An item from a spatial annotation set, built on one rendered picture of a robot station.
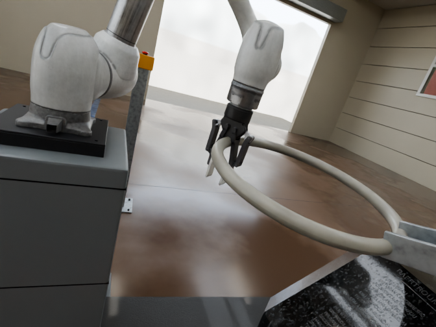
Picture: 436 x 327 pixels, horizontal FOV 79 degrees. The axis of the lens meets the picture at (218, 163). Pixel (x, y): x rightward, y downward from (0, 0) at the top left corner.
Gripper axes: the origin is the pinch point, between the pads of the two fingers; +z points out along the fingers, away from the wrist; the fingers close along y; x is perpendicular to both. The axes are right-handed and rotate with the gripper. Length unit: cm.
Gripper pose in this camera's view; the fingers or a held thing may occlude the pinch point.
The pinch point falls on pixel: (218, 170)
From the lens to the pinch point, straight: 79.8
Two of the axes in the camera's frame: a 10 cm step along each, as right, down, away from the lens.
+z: -3.1, 8.8, 3.7
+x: 5.4, -1.6, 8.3
